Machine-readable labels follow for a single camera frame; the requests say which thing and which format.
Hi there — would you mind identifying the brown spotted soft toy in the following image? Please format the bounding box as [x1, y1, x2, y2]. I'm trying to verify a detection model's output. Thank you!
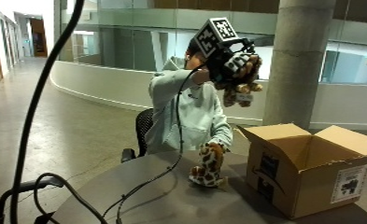
[212, 54, 265, 108]

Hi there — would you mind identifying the white cube with black markers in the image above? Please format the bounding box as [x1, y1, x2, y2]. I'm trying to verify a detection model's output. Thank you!
[192, 17, 240, 59]

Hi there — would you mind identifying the grey concrete pillar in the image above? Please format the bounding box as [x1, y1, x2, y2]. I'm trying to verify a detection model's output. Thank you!
[261, 0, 337, 130]

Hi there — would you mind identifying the person in grey hoodie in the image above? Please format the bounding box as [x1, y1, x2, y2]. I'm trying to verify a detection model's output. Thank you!
[144, 40, 234, 156]

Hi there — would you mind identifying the glass balustrade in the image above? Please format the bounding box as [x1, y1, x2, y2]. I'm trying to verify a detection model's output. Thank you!
[52, 0, 367, 86]

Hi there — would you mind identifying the black mesh office chair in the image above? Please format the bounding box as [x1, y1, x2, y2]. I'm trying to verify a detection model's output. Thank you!
[118, 107, 156, 164]

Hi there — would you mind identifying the giraffe soft toy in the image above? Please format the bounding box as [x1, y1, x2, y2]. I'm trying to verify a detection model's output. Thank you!
[188, 142, 229, 189]

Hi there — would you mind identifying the open cardboard box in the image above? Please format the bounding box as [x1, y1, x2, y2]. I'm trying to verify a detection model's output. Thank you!
[236, 122, 367, 220]

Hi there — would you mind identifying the brown wooden door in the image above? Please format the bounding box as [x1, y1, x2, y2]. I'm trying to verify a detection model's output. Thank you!
[28, 18, 48, 58]

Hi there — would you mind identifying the thin black glove cable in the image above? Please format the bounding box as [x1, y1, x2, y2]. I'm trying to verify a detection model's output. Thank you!
[101, 64, 205, 224]

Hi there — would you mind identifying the thick black cable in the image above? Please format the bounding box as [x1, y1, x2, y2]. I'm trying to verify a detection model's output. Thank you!
[9, 0, 85, 224]

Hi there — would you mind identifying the looped black cable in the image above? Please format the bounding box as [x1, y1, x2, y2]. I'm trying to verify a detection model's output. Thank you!
[32, 172, 109, 224]

